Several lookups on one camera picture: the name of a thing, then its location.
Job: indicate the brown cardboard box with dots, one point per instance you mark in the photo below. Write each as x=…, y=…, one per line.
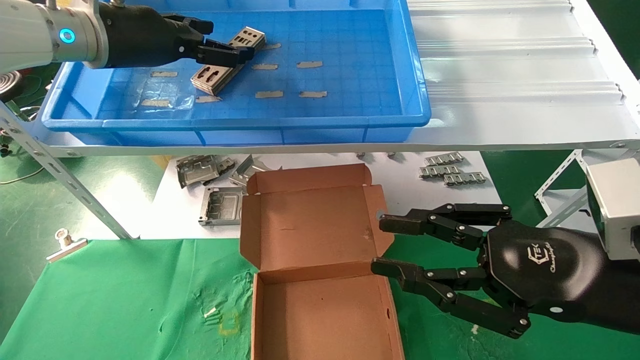
x=315, y=235

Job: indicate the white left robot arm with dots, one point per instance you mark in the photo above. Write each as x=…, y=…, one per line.
x=40, y=35

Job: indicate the round black stool base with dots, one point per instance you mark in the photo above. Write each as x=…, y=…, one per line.
x=9, y=85

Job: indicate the metal binder clip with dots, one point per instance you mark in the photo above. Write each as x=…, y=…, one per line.
x=65, y=245

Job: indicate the brown tape piece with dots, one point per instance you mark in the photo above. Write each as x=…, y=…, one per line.
x=269, y=94
x=164, y=74
x=312, y=94
x=272, y=46
x=309, y=64
x=264, y=66
x=155, y=103
x=207, y=99

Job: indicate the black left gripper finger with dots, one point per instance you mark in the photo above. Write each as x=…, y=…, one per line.
x=195, y=25
x=225, y=54

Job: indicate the ribbed metal strip part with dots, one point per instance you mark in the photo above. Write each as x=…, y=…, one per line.
x=440, y=171
x=443, y=159
x=465, y=178

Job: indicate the green table cloth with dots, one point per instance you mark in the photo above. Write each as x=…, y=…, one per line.
x=125, y=300

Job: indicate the white neighbouring shelf rack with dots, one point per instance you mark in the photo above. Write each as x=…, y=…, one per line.
x=565, y=210

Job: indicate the blue plastic tray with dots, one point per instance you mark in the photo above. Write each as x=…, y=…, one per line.
x=350, y=75

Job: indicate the bent metal plate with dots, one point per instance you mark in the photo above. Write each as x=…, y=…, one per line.
x=247, y=170

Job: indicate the silver metal shield plate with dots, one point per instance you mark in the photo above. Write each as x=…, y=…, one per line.
x=248, y=37

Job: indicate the square metal frame part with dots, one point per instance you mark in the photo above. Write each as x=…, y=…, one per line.
x=220, y=206

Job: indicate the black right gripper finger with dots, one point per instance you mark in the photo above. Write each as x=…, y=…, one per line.
x=450, y=295
x=445, y=222

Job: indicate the clear plastic film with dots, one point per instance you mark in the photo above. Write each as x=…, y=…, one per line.
x=175, y=92

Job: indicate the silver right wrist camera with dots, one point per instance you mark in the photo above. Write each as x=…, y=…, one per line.
x=617, y=205

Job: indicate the white perforated rack post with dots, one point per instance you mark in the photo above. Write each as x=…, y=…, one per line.
x=560, y=175
x=65, y=180

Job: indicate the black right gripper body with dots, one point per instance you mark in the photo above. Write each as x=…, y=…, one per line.
x=550, y=270

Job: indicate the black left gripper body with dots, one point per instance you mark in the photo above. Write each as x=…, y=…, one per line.
x=140, y=40

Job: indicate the folded metal bracket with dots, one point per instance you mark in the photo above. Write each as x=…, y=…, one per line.
x=197, y=171

